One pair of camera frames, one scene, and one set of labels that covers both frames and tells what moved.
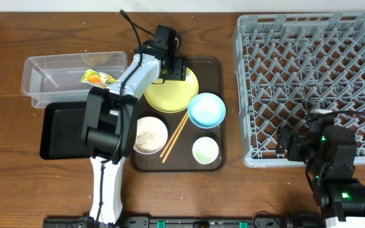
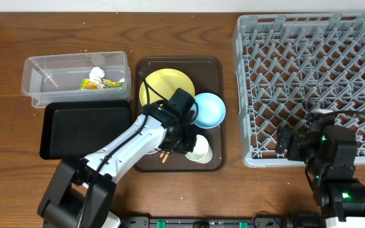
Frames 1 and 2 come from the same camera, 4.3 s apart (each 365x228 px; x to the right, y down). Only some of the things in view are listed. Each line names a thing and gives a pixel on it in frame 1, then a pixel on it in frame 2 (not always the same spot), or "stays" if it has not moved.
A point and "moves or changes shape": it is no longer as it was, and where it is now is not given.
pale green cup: x=204 y=150 moves or changes shape
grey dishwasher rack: x=286 y=64 stays
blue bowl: x=206 y=110 stays
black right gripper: x=298 y=140 stays
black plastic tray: x=62 y=131 stays
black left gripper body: x=176 y=71 to x=182 y=144
